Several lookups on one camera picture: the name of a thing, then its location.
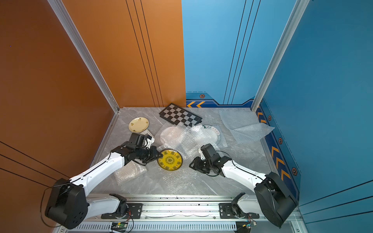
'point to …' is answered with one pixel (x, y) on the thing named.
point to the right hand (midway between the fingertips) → (191, 166)
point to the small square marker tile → (146, 131)
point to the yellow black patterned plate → (172, 160)
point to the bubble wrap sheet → (243, 124)
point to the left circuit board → (121, 226)
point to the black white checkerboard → (177, 115)
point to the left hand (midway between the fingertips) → (163, 153)
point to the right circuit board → (244, 226)
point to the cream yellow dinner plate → (138, 124)
